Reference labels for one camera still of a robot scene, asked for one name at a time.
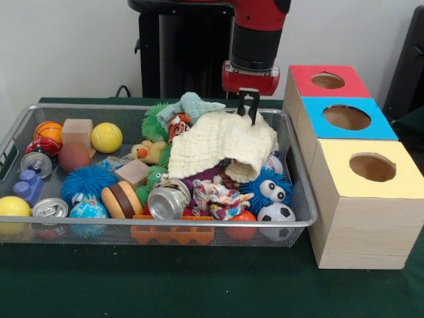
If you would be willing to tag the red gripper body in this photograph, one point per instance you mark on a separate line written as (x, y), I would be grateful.
(248, 81)

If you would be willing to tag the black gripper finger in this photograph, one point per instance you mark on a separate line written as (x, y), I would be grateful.
(240, 105)
(254, 109)

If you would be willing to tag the cream waffle cloth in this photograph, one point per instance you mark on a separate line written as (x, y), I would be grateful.
(215, 142)

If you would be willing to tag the green puffer ball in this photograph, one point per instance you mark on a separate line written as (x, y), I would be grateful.
(152, 124)

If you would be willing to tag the crushed drink can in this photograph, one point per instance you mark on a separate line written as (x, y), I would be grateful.
(167, 202)

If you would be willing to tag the yellow tennis ball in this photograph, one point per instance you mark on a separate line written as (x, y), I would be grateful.
(106, 137)

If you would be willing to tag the orange basketball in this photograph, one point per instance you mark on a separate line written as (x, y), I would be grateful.
(48, 130)

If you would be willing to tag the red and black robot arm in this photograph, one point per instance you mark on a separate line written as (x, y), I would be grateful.
(256, 39)

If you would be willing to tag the wooden box with three holes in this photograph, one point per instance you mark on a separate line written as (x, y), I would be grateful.
(361, 232)

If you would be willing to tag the mint green cloth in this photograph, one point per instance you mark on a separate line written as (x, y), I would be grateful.
(195, 104)

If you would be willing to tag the blue puffer ball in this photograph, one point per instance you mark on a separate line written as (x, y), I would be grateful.
(251, 190)

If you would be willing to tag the soccer ball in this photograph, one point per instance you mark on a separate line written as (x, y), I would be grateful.
(276, 215)

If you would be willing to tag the toy hamburger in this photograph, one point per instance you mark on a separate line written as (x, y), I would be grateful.
(121, 198)

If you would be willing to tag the black chair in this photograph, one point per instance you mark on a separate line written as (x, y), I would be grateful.
(407, 66)

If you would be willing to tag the dark green table cloth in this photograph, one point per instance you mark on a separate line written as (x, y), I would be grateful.
(198, 281)
(414, 122)

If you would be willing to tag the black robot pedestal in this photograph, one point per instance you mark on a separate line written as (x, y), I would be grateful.
(185, 49)

